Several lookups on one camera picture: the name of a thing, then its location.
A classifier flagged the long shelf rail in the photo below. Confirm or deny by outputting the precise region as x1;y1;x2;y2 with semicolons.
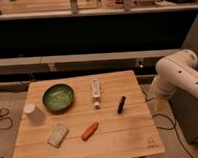
0;49;180;67

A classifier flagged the white paper cup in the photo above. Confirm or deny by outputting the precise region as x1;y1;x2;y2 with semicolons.
23;103;45;126

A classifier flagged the black cable at left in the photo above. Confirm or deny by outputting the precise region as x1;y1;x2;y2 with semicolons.
0;107;14;132

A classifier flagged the green bowl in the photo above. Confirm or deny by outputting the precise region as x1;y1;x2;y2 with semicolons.
42;83;75;113

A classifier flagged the black marker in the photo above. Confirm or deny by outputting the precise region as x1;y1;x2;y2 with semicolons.
117;96;126;114

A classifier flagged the white tube bottle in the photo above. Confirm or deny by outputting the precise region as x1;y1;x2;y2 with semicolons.
91;80;101;109

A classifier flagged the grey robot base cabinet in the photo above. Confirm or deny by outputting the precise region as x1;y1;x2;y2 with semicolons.
171;14;198;144

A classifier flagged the pale sponge block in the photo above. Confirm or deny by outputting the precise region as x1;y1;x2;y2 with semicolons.
48;124;68;148

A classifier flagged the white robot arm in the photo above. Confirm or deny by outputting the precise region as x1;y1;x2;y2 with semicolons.
149;49;198;109

